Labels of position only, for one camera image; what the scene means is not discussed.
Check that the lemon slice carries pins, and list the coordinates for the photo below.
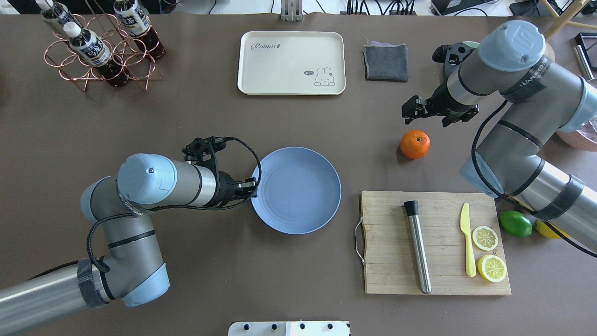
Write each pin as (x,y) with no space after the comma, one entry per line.
(485,238)

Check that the metal ice scoop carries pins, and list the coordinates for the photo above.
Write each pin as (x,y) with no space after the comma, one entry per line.
(583,64)

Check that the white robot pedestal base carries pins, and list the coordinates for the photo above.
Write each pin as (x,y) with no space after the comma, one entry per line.
(290,328)

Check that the yellow plastic knife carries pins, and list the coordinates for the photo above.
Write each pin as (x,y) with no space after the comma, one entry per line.
(465,227)

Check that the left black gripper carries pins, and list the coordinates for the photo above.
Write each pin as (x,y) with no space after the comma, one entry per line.
(225,187)

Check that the cream rabbit tray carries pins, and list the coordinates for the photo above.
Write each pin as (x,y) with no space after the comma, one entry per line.
(291,63)

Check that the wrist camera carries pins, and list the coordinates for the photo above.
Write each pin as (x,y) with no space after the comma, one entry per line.
(203,151)
(451,56)

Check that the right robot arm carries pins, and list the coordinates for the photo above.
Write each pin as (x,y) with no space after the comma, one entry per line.
(545,98)

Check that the tea bottle top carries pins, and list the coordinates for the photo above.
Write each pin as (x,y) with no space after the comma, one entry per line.
(56,15)

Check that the tea bottle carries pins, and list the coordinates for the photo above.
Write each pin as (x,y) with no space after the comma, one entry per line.
(94,52)
(56,15)

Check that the green lime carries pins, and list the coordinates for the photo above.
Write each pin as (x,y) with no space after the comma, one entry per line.
(516,223)

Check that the copper wire bottle rack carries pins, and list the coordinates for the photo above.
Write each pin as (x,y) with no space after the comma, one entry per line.
(139,66)

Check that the wooden cutting board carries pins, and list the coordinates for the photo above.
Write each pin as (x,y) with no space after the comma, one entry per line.
(389,264)

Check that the wooden cup tree stand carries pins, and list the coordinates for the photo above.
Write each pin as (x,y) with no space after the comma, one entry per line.
(563,19)

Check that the pink bowl of ice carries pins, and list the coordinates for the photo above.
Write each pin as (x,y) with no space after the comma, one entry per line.
(584,138)

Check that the grey folded cloth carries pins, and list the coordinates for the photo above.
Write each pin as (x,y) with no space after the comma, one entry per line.
(386,62)

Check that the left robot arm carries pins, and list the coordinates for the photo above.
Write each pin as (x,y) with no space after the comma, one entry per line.
(124,258)

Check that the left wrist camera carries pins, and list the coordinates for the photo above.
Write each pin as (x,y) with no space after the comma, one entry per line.
(203,151)

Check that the blue plate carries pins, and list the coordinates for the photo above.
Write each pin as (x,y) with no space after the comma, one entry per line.
(299,191)

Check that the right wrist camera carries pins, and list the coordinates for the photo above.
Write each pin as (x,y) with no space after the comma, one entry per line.
(451,56)

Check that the green bowl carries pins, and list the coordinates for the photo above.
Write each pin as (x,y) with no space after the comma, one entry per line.
(471,44)

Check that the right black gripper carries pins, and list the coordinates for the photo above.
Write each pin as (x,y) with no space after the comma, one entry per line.
(443,101)

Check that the tea bottle side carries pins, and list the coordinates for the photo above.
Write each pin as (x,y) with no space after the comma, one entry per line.
(136,22)

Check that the orange fruit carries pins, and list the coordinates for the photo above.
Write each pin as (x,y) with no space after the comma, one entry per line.
(414,144)

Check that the lemon half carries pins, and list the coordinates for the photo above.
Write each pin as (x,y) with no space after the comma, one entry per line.
(492,268)

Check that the steel muddler black tip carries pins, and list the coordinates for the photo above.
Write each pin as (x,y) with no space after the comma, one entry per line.
(413,218)

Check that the tea bottle front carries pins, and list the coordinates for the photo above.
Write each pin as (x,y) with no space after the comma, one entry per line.
(94,52)

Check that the yellow lemon upper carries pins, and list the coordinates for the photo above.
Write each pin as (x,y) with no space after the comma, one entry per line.
(545,231)

